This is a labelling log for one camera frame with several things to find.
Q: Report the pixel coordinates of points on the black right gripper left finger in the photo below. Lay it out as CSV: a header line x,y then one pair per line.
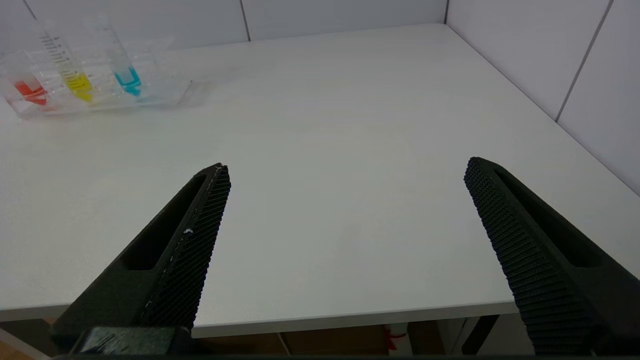
x,y
175,270

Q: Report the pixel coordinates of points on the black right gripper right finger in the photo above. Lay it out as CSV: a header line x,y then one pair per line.
x,y
540,260

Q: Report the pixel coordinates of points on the test tube with blue pigment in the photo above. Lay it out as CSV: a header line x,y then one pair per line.
x,y
128,80

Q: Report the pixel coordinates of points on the test tube with yellow pigment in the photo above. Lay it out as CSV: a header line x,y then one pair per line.
x,y
77,82

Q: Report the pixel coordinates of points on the clear acrylic test tube rack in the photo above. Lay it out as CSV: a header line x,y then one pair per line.
x,y
160,80

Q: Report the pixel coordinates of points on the test tube with red pigment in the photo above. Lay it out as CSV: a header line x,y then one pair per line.
x,y
31,92

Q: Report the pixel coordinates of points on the black table leg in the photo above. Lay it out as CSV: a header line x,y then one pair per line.
x,y
479,334

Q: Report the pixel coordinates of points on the white object with red ribbon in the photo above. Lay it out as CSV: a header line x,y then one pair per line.
x,y
396,337

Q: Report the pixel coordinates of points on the white table leg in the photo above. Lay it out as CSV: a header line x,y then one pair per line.
x,y
20,345

